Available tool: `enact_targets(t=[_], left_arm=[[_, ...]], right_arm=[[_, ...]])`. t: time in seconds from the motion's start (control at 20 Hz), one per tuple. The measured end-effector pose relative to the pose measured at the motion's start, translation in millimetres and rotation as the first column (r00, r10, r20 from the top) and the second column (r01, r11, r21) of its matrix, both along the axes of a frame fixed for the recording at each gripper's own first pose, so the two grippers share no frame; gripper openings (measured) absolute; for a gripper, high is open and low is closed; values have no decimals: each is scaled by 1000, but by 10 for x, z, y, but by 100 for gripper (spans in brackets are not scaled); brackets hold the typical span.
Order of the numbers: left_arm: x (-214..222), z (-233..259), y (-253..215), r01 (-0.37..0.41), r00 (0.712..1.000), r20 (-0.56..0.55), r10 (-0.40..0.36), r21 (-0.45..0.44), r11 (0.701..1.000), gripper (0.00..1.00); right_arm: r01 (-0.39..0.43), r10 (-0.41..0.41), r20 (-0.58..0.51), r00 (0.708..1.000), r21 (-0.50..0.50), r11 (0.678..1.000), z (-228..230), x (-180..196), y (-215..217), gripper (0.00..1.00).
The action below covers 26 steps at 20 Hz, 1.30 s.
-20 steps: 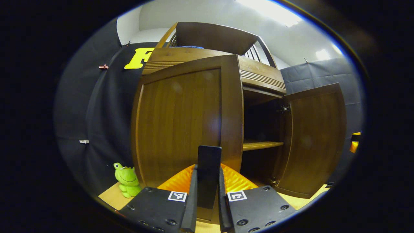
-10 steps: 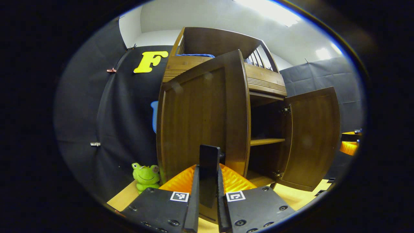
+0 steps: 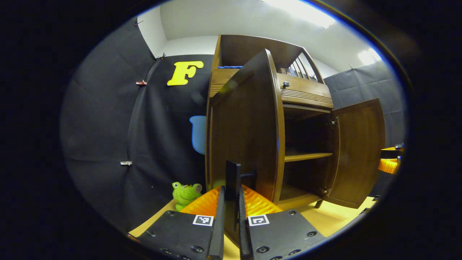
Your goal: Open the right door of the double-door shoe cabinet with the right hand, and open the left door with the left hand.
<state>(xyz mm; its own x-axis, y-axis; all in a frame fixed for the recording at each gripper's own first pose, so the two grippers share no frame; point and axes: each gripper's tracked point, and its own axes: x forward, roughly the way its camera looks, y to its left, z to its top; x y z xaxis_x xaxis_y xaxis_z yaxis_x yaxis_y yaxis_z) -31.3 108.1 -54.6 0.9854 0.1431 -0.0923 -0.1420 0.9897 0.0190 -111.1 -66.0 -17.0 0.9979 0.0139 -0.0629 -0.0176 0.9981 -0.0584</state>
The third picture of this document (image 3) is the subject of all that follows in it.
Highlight wooden shoe cabinet door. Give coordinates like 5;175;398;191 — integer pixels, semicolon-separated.
206;48;287;250
323;97;386;209

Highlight row of books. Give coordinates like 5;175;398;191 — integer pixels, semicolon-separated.
278;67;308;78

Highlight black backdrop cloth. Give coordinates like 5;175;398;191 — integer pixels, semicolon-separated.
60;16;217;232

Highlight wooden drawer front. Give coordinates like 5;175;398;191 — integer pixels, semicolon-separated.
209;68;335;111

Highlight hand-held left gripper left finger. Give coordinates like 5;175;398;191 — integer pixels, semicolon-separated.
137;186;226;260

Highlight small ceiling light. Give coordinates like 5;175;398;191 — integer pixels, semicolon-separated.
357;48;382;66

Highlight large ceiling light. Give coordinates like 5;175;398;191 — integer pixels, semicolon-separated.
261;0;338;30

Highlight green frog toy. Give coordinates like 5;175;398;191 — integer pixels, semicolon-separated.
171;181;203;212

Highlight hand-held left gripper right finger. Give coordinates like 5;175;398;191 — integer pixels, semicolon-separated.
238;185;327;260

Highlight wooden double-door shoe cabinet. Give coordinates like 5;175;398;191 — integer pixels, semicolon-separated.
206;34;336;212

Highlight grey backdrop cloth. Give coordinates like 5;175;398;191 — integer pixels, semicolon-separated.
323;60;407;198

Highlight wooden inner shelf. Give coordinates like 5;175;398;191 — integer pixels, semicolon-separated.
284;151;334;163

